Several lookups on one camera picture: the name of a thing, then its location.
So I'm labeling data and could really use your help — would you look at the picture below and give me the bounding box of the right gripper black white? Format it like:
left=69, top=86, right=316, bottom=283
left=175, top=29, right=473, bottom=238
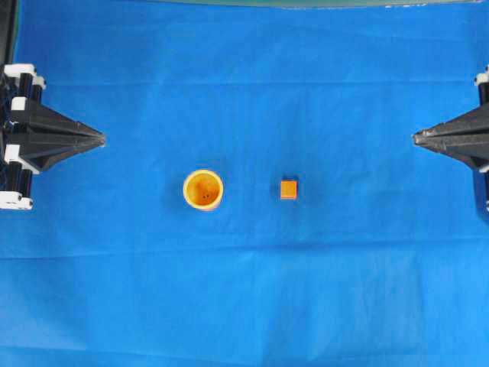
left=413, top=66, right=488, bottom=219

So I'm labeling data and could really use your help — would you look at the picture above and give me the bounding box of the orange cube block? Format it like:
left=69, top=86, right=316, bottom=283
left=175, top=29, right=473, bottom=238
left=280, top=180, right=298, bottom=200

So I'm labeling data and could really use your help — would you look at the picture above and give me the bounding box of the yellow orange plastic cup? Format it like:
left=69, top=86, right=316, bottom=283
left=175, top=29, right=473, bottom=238
left=183, top=170, right=224, bottom=211

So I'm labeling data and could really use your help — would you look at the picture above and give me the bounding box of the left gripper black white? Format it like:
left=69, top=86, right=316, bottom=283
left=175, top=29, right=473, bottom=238
left=1, top=63, right=105, bottom=210

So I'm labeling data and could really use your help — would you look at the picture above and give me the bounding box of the black frame post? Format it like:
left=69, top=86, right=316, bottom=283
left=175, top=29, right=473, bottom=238
left=0, top=0, right=18, bottom=64

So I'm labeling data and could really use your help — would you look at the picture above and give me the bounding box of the blue table cloth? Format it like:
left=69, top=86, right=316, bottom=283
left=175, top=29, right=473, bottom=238
left=1, top=1, right=488, bottom=366

